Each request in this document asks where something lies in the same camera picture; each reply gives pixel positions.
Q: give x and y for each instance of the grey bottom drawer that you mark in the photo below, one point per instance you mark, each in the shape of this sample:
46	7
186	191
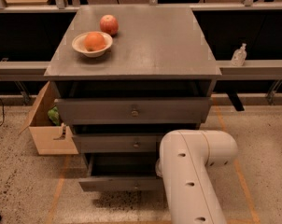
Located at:
121	172

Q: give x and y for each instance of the grey drawer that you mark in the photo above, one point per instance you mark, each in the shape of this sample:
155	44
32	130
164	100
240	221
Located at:
141	142
133	110
121	172

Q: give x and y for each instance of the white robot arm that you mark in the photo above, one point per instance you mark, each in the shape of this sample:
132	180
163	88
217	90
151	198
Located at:
184	157

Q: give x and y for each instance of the grey top drawer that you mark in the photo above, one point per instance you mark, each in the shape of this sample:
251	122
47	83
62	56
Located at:
133	110

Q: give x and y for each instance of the grey middle drawer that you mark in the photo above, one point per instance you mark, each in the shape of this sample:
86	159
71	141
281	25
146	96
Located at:
141	142

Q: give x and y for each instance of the grey wooden drawer cabinet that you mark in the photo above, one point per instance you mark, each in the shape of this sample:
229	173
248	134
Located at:
159	52

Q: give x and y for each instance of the cardboard box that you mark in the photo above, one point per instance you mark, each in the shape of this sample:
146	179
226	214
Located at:
49	139

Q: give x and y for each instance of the green item in box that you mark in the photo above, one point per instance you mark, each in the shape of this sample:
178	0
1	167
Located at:
54	116

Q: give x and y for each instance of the clear sanitizer pump bottle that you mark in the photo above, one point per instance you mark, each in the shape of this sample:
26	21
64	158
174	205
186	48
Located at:
239	56

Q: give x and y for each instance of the orange fruit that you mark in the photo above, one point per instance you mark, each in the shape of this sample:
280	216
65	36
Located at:
94	41

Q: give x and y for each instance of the white ceramic bowl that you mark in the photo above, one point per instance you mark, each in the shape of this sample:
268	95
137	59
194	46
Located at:
78	45

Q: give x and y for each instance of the red apple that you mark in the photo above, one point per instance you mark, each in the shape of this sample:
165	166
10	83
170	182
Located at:
109	24

